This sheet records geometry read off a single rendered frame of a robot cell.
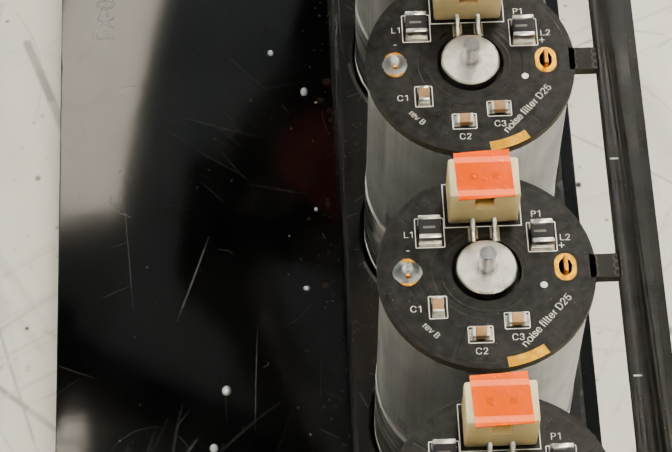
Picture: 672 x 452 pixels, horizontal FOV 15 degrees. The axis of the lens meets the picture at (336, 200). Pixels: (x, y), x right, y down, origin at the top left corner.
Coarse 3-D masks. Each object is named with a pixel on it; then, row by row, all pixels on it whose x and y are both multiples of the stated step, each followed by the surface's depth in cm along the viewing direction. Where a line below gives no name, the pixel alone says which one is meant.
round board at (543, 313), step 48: (432, 192) 30; (528, 192) 30; (384, 240) 29; (432, 240) 29; (528, 240) 29; (576, 240) 29; (384, 288) 29; (432, 288) 29; (528, 288) 29; (576, 288) 29; (432, 336) 29; (480, 336) 29; (528, 336) 29
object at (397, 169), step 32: (448, 64) 30; (480, 64) 30; (544, 64) 30; (384, 128) 30; (384, 160) 31; (416, 160) 30; (544, 160) 31; (384, 192) 32; (416, 192) 31; (384, 224) 32
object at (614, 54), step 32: (608, 0) 31; (608, 32) 31; (576, 64) 30; (608, 64) 30; (608, 96) 30; (640, 96) 30; (608, 128) 30; (640, 128) 30; (608, 160) 30; (640, 160) 30; (640, 192) 30; (640, 224) 29; (608, 256) 29; (640, 256) 29; (640, 288) 29; (640, 320) 29; (640, 352) 29; (640, 384) 28; (640, 416) 28; (640, 448) 28
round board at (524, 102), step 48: (528, 0) 31; (384, 48) 30; (432, 48) 30; (528, 48) 30; (384, 96) 30; (432, 96) 30; (480, 96) 30; (528, 96) 30; (432, 144) 30; (480, 144) 30
